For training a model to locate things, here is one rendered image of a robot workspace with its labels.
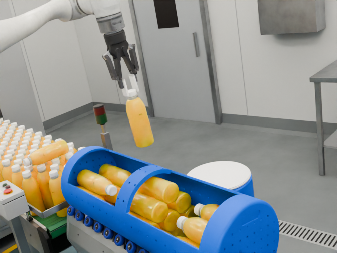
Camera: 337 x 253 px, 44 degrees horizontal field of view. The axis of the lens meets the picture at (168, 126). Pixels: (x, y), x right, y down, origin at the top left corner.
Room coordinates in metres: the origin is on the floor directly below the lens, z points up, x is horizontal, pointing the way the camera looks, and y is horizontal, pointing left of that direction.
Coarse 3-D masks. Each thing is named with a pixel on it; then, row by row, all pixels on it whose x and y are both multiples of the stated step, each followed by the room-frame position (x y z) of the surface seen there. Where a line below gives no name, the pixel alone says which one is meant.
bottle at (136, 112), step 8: (136, 96) 1.49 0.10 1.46; (128, 104) 1.48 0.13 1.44; (136, 104) 1.47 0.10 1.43; (128, 112) 1.48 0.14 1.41; (136, 112) 1.47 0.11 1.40; (144, 112) 1.48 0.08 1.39; (136, 120) 1.47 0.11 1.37; (144, 120) 1.48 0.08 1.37; (136, 128) 1.47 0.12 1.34; (144, 128) 1.47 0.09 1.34; (136, 136) 1.48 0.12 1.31; (144, 136) 1.47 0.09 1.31; (152, 136) 1.50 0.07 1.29; (136, 144) 1.49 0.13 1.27; (144, 144) 1.47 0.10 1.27
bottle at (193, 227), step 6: (186, 222) 1.09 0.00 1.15; (192, 222) 1.07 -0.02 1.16; (198, 222) 1.06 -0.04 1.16; (204, 222) 1.06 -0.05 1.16; (186, 228) 1.07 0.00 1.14; (192, 228) 1.05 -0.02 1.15; (198, 228) 1.04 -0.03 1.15; (204, 228) 1.03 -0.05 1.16; (186, 234) 1.07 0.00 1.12; (192, 234) 1.05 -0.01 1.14; (198, 234) 1.03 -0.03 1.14; (192, 240) 1.05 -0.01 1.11; (198, 240) 1.03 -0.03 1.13
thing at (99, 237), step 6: (72, 216) 1.64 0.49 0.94; (84, 216) 1.59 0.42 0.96; (72, 222) 1.62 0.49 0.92; (78, 222) 1.59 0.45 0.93; (84, 228) 1.55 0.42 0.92; (90, 228) 1.52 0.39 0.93; (90, 234) 1.50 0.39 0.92; (96, 234) 1.48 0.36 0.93; (102, 234) 1.45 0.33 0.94; (102, 240) 1.43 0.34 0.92; (108, 240) 1.41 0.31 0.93; (108, 246) 1.39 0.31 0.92; (114, 246) 1.37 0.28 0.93; (120, 246) 1.35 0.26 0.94; (120, 252) 1.33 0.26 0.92; (126, 252) 1.31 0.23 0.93
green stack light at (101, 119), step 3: (105, 114) 2.22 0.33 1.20; (96, 117) 2.21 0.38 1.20; (99, 117) 2.20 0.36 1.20; (102, 117) 2.20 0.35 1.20; (105, 117) 2.22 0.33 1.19; (96, 120) 2.21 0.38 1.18; (99, 120) 2.20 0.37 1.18; (102, 120) 2.20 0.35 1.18; (105, 120) 2.21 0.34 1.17; (99, 123) 2.20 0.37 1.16; (102, 123) 2.20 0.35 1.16
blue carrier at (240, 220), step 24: (72, 168) 1.56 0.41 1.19; (96, 168) 1.68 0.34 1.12; (144, 168) 1.35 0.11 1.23; (72, 192) 1.50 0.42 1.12; (120, 192) 1.28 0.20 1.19; (192, 192) 1.36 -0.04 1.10; (216, 192) 1.24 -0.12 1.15; (96, 216) 1.38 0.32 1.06; (120, 216) 1.24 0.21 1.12; (216, 216) 0.98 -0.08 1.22; (240, 216) 0.97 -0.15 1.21; (264, 216) 1.03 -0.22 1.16; (144, 240) 1.14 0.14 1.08; (168, 240) 1.05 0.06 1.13; (216, 240) 0.93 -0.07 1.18; (240, 240) 0.96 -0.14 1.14; (264, 240) 1.02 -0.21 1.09
